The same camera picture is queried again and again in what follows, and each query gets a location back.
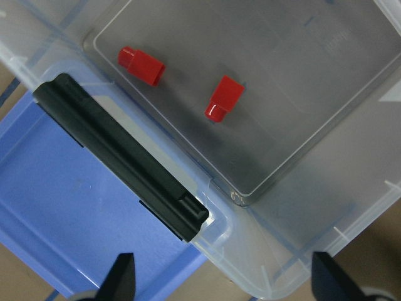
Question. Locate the red block grasped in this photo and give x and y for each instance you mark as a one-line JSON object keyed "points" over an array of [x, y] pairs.
{"points": [[223, 99]]}

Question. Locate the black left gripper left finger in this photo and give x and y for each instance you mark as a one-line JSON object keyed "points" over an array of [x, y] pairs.
{"points": [[120, 283]]}

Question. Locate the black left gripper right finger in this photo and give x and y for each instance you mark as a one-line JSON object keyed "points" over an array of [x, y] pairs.
{"points": [[330, 282]]}

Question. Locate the blue plastic tray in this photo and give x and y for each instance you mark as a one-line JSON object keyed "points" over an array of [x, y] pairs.
{"points": [[66, 216]]}

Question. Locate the clear plastic storage box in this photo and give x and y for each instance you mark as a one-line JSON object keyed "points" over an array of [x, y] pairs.
{"points": [[305, 161]]}

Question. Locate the red block middle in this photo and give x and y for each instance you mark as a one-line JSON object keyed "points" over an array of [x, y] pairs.
{"points": [[141, 65]]}

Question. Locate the black box latch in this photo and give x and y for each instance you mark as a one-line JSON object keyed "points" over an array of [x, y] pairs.
{"points": [[83, 118]]}

